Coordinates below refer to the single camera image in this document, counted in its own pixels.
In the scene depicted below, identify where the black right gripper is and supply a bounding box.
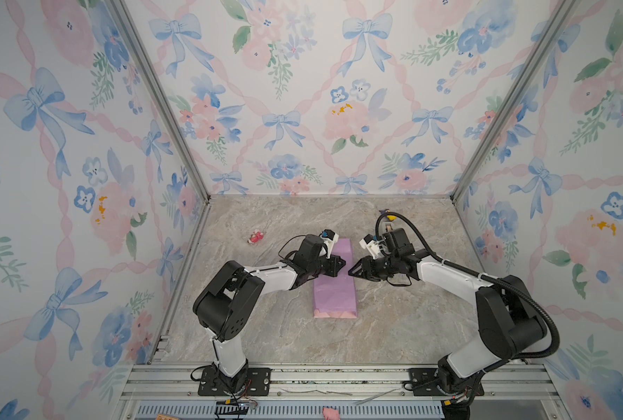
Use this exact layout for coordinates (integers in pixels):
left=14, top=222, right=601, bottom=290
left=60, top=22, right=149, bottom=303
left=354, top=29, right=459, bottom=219
left=347, top=256, right=399, bottom=282

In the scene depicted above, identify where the pink purple wrapping paper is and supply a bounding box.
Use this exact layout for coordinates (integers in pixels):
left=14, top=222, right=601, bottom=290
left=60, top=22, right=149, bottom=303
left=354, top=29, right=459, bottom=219
left=313, top=239, right=358, bottom=320

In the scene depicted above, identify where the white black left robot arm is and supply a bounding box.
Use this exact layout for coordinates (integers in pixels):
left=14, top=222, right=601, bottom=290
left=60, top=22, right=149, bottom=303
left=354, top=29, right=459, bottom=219
left=192, top=255, right=347, bottom=397

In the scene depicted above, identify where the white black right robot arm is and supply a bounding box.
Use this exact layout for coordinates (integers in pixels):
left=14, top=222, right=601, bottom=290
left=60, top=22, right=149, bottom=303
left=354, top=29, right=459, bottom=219
left=349, top=250, right=559, bottom=397

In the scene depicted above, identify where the red pink toy figure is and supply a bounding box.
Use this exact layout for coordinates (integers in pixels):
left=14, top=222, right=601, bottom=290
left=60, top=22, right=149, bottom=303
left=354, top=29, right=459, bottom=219
left=248, top=229, right=264, bottom=245

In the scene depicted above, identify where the pink object front edge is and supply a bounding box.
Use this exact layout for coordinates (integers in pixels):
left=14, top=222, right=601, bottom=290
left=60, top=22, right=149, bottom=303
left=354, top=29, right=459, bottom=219
left=322, top=407, right=341, bottom=420

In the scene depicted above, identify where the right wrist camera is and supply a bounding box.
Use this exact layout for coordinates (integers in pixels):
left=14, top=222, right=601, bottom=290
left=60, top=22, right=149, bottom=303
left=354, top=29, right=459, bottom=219
left=359, top=229, right=415, bottom=259

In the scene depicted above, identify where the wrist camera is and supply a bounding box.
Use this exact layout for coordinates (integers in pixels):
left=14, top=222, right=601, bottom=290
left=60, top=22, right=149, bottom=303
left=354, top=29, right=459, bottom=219
left=359, top=229, right=415, bottom=259
left=297, top=229, right=340, bottom=262

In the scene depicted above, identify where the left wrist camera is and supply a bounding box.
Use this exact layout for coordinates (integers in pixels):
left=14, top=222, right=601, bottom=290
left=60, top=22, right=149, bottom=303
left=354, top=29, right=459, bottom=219
left=297, top=229, right=340, bottom=262

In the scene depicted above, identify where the black corrugated cable conduit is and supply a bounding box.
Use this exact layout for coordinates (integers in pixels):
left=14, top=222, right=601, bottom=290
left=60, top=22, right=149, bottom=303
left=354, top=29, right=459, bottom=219
left=373, top=211, right=561, bottom=361

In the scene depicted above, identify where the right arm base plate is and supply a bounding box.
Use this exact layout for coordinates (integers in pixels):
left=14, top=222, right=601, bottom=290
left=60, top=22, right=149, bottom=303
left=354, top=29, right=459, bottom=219
left=402, top=367, right=485, bottom=397

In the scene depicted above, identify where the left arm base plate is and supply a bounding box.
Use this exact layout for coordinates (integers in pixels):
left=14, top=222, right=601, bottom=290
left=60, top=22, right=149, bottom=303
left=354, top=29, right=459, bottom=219
left=191, top=365, right=271, bottom=398

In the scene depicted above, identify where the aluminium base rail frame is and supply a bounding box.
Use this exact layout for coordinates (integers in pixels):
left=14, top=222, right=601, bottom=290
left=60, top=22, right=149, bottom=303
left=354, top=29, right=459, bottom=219
left=112, top=363, right=572, bottom=419

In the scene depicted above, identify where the grey slotted cable duct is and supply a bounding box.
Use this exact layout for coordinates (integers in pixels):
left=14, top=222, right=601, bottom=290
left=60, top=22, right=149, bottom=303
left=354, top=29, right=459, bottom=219
left=132, top=401, right=445, bottom=419

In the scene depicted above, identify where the aluminium corner post right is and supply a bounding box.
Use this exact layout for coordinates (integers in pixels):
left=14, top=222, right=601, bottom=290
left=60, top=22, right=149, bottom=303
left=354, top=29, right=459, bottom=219
left=451, top=0, right=579, bottom=205

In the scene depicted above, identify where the aluminium corner post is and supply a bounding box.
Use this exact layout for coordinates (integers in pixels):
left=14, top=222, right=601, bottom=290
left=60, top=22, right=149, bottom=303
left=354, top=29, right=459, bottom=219
left=451, top=0, right=579, bottom=205
left=105, top=0, right=210, bottom=205

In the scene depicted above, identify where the aluminium corner post left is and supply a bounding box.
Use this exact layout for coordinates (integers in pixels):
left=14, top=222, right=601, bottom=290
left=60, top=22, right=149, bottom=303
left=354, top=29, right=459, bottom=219
left=105, top=0, right=210, bottom=205

